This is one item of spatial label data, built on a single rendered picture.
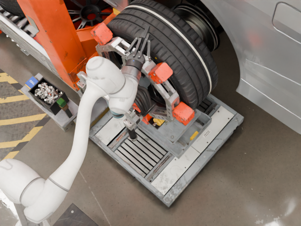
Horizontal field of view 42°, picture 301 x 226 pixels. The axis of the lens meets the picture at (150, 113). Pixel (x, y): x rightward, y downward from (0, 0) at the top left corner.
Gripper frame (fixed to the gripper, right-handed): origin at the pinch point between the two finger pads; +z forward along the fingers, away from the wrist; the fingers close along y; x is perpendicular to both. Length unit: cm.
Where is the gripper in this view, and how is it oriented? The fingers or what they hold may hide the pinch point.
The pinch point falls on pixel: (145, 33)
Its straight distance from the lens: 188.7
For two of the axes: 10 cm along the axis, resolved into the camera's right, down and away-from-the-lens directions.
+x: -0.5, -4.0, -9.1
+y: 9.6, 2.5, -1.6
